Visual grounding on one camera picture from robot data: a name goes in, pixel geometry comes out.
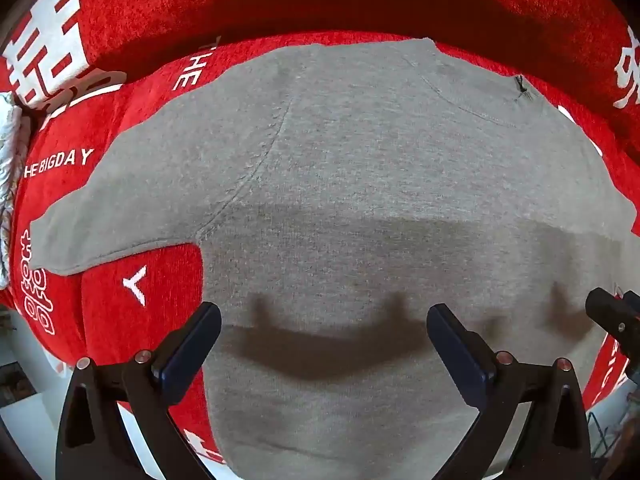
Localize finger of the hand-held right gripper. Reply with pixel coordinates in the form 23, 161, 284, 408
585, 287, 640, 347

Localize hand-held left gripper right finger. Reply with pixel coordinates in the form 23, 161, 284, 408
426, 303, 594, 480

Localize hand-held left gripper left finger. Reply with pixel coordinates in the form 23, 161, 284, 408
56, 302, 223, 480

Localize grey knit sweater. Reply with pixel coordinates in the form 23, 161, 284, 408
29, 37, 637, 480

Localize white fluffy cloth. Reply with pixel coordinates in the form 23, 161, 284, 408
0, 92, 27, 289

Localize red printed sofa cover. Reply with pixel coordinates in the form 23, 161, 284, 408
0, 0, 640, 472

